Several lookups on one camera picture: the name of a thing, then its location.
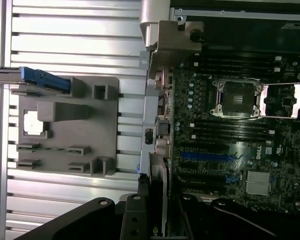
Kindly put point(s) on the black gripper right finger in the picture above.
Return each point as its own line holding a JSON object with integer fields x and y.
{"x": 190, "y": 222}

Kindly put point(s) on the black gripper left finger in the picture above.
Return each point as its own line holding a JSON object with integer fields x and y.
{"x": 135, "y": 220}

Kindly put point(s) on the blue expansion slot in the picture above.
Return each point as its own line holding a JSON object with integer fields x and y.
{"x": 205, "y": 156}

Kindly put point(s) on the silver chipset heat sink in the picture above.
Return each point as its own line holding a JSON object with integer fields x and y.
{"x": 258, "y": 183}

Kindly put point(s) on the green motherboard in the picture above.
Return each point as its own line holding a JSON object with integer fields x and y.
{"x": 240, "y": 140}

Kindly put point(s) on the grey parts rack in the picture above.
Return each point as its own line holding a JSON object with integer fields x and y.
{"x": 72, "y": 132}

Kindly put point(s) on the green RAM stick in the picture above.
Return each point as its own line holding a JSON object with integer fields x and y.
{"x": 53, "y": 149}

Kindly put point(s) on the black open PC case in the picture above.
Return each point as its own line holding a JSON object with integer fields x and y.
{"x": 155, "y": 112}

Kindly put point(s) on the CPU socket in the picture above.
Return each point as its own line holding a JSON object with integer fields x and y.
{"x": 236, "y": 98}

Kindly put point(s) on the silver CPU chip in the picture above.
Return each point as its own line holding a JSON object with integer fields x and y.
{"x": 33, "y": 123}

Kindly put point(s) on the metal socket cover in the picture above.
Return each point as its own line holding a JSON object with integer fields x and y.
{"x": 266, "y": 100}

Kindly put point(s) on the hard disk blue caddy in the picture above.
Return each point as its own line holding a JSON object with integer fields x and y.
{"x": 45, "y": 77}

